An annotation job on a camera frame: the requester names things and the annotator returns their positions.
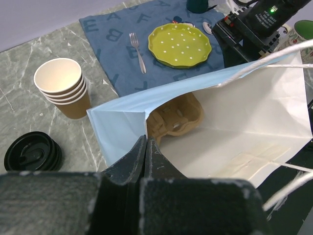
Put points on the brown cardboard cup carrier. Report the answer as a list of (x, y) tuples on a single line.
[(176, 117)]

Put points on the silver fork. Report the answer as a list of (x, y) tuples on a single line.
[(135, 43)]

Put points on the yellow plate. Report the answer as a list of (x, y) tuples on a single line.
[(179, 46)]

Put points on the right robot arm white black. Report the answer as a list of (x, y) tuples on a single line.
[(267, 16)]

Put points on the stack of brown paper cups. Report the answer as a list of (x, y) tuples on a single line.
[(62, 83)]

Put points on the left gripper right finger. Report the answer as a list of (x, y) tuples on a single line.
[(171, 204)]

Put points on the stack of black lids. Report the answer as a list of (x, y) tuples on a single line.
[(33, 151)]

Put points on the dark green enamel mug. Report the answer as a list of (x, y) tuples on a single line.
[(199, 6)]

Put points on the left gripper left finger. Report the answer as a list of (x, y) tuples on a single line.
[(74, 203)]

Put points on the light blue paper bag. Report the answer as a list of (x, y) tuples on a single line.
[(255, 119)]

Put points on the blue letter-print cloth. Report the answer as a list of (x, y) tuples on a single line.
[(109, 38)]

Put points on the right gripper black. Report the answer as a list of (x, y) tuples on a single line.
[(239, 43)]

